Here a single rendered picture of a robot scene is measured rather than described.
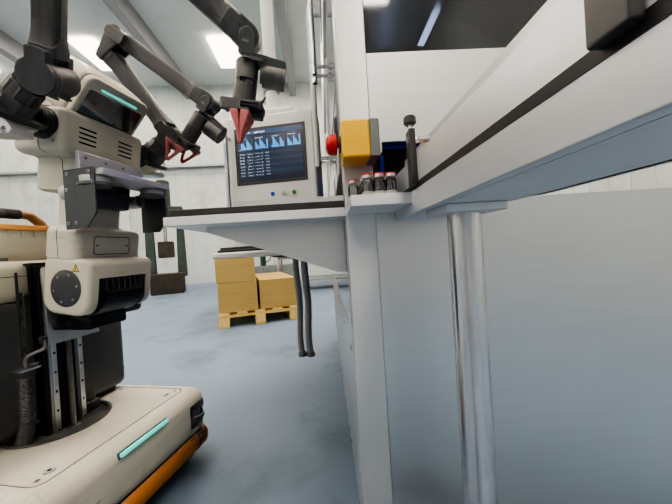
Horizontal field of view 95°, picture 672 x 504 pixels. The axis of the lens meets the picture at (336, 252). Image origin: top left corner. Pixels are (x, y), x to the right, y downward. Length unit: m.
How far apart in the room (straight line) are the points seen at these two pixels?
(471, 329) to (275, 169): 1.43
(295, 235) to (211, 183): 9.82
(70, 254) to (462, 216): 1.00
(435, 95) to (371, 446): 0.78
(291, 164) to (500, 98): 1.48
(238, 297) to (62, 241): 2.65
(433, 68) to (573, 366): 0.73
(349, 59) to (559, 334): 0.77
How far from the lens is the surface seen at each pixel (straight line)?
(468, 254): 0.50
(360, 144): 0.62
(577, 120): 0.25
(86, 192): 1.06
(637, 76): 0.23
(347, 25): 0.83
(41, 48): 1.05
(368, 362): 0.72
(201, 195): 10.59
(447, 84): 0.81
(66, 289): 1.14
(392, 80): 0.78
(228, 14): 0.93
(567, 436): 0.96
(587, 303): 0.90
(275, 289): 3.67
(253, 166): 1.80
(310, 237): 0.77
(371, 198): 0.55
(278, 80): 0.90
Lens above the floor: 0.79
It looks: level
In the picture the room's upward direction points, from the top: 4 degrees counter-clockwise
